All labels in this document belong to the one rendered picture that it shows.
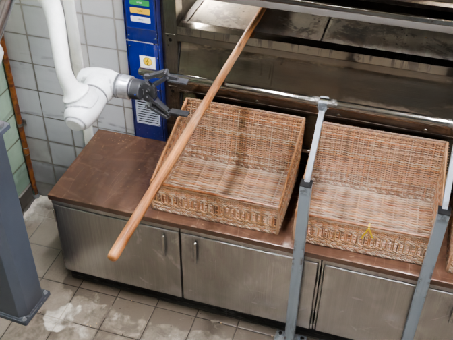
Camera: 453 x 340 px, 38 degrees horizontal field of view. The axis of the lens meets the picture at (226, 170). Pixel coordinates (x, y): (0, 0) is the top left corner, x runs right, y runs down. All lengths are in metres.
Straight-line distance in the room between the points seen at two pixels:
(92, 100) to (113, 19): 0.73
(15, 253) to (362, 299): 1.47
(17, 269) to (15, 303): 0.20
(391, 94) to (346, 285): 0.80
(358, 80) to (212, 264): 0.99
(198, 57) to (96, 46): 0.48
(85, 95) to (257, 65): 0.85
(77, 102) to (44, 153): 1.35
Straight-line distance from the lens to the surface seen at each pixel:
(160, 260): 2.98
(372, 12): 2.50
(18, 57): 3.39
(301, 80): 2.85
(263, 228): 2.72
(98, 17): 3.05
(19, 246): 3.02
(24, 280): 3.14
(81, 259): 3.20
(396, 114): 2.43
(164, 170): 2.04
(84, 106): 2.34
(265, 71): 2.87
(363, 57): 2.75
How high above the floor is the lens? 2.48
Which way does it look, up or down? 39 degrees down
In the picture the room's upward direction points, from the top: 1 degrees clockwise
